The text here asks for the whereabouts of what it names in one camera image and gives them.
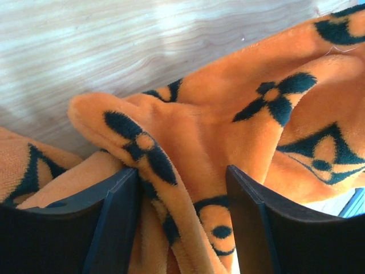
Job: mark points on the orange flower-pattern pillowcase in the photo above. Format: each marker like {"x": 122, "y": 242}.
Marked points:
{"x": 288, "y": 111}

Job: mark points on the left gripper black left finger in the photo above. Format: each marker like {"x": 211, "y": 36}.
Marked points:
{"x": 89, "y": 232}

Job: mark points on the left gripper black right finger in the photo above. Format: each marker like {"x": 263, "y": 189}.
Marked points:
{"x": 276, "y": 235}

